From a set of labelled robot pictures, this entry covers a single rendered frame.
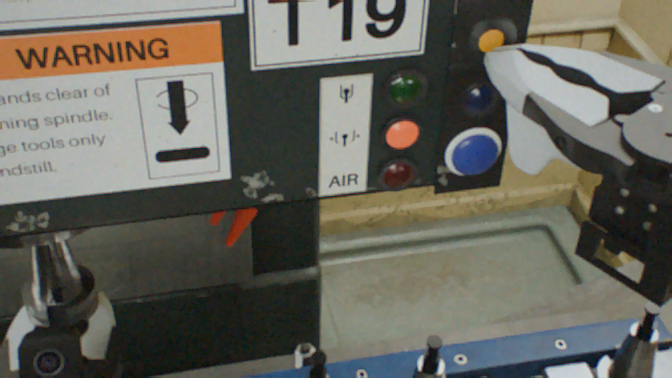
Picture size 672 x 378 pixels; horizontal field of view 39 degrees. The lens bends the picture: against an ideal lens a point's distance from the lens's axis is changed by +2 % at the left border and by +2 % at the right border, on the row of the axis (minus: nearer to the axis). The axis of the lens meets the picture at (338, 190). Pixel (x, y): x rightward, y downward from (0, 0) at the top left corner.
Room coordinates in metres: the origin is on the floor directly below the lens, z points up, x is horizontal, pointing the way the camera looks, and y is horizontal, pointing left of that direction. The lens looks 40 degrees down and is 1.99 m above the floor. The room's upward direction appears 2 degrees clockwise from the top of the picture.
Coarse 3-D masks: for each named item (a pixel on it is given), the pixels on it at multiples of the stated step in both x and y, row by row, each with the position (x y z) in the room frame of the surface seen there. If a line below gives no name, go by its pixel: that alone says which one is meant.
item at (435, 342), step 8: (432, 336) 0.59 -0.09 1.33; (432, 344) 0.58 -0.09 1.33; (440, 344) 0.58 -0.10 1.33; (424, 352) 0.59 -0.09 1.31; (432, 352) 0.58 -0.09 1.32; (424, 360) 0.58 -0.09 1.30; (432, 360) 0.58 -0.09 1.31; (440, 360) 0.58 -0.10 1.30; (424, 368) 0.58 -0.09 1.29; (432, 368) 0.58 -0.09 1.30
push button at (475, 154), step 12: (468, 144) 0.46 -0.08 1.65; (480, 144) 0.46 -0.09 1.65; (492, 144) 0.46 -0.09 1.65; (456, 156) 0.46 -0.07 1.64; (468, 156) 0.46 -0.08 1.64; (480, 156) 0.46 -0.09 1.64; (492, 156) 0.46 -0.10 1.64; (456, 168) 0.46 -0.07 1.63; (468, 168) 0.46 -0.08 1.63; (480, 168) 0.46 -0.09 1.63
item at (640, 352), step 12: (636, 324) 0.65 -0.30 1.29; (636, 336) 0.63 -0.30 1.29; (624, 348) 0.63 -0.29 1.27; (636, 348) 0.63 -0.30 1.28; (648, 348) 0.62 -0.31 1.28; (612, 360) 0.64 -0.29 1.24; (624, 360) 0.63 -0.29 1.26; (636, 360) 0.62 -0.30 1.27; (648, 360) 0.62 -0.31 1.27; (612, 372) 0.63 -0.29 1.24; (624, 372) 0.62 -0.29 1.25; (636, 372) 0.62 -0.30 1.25; (648, 372) 0.62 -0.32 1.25
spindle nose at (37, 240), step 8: (56, 232) 0.53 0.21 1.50; (64, 232) 0.53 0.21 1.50; (72, 232) 0.54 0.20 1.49; (80, 232) 0.54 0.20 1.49; (0, 240) 0.52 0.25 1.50; (8, 240) 0.52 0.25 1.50; (16, 240) 0.52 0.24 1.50; (24, 240) 0.52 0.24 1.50; (32, 240) 0.52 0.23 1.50; (40, 240) 0.53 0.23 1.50; (48, 240) 0.53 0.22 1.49; (56, 240) 0.53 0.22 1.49; (64, 240) 0.54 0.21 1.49; (8, 248) 0.52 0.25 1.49; (16, 248) 0.52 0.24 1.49
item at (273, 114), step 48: (432, 0) 0.46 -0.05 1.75; (240, 48) 0.44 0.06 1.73; (432, 48) 0.46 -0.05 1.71; (240, 96) 0.44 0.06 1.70; (288, 96) 0.44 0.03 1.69; (432, 96) 0.46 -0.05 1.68; (240, 144) 0.43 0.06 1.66; (288, 144) 0.44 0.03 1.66; (432, 144) 0.46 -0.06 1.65; (144, 192) 0.42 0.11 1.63; (192, 192) 0.43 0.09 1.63; (240, 192) 0.43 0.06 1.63; (288, 192) 0.44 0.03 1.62
